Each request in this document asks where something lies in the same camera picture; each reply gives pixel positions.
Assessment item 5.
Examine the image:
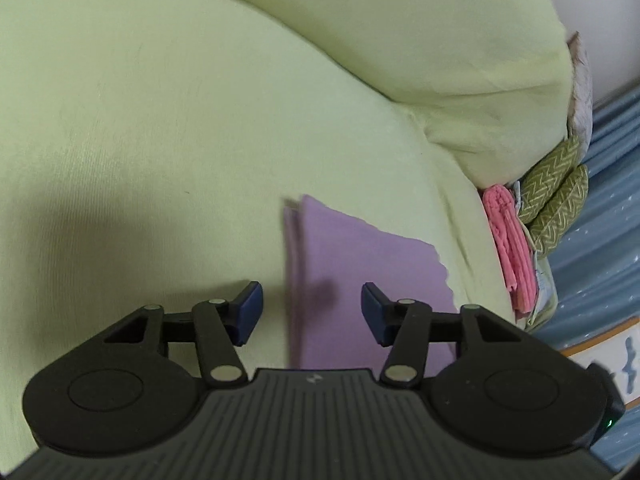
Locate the green herringbone cushion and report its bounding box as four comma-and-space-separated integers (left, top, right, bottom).
516, 135, 582, 222
529, 164, 591, 252

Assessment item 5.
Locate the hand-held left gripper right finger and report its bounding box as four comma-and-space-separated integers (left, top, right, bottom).
361, 282, 526, 387

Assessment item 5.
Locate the cream fluffy cloth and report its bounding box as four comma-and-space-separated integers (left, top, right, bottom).
566, 31, 595, 142

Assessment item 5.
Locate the pink ribbed cloth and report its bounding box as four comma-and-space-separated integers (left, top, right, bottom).
481, 185, 539, 314

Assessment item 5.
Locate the purple garment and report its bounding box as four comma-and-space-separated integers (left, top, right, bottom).
282, 194, 457, 378

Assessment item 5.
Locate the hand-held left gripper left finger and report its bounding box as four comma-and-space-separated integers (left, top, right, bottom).
104, 281, 263, 387

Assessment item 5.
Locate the green covered sofa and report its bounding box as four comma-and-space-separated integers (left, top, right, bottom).
0, 0, 576, 466

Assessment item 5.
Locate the pale folded cloth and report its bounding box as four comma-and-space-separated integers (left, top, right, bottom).
525, 247, 560, 331

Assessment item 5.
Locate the blue curtain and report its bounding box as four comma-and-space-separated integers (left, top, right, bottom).
535, 87, 640, 473

